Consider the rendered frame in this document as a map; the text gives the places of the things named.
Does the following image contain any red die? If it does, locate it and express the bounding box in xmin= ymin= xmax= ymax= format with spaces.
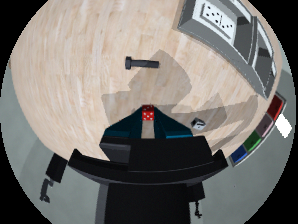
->
xmin=142 ymin=105 xmax=154 ymax=120

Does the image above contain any white domino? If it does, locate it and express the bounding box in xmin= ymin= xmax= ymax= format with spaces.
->
xmin=200 ymin=2 xmax=234 ymax=39

